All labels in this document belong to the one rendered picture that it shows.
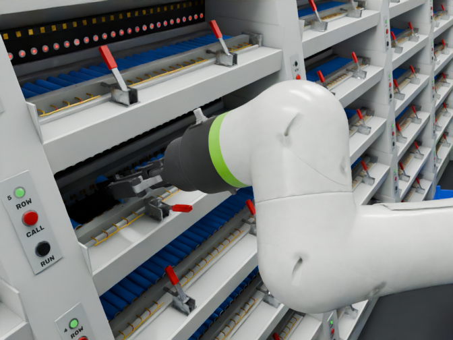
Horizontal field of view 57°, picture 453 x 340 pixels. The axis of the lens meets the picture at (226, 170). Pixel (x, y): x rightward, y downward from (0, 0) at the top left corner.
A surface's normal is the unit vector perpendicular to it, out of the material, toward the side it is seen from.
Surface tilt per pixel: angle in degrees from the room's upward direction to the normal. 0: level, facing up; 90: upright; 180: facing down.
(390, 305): 0
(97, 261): 16
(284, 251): 56
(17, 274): 90
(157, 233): 106
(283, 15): 90
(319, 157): 66
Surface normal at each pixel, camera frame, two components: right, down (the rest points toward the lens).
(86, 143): 0.81, 0.31
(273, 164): -0.60, 0.00
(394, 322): -0.19, -0.92
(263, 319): 0.03, -0.87
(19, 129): 0.79, 0.07
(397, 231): 0.26, -0.54
